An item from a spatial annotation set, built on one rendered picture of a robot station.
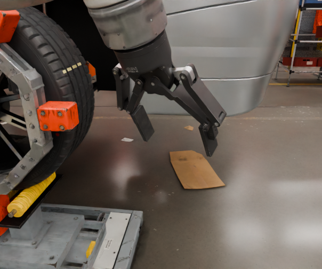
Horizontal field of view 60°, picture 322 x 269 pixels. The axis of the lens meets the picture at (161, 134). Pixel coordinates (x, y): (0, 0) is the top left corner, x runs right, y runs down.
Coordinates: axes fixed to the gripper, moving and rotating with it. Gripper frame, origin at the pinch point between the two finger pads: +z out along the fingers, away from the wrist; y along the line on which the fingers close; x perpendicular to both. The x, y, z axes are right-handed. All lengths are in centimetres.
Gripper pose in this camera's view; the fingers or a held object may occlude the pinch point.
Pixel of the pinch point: (177, 139)
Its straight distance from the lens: 50.8
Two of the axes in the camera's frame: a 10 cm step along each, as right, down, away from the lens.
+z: 3.0, 6.9, 6.6
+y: 8.2, 1.7, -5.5
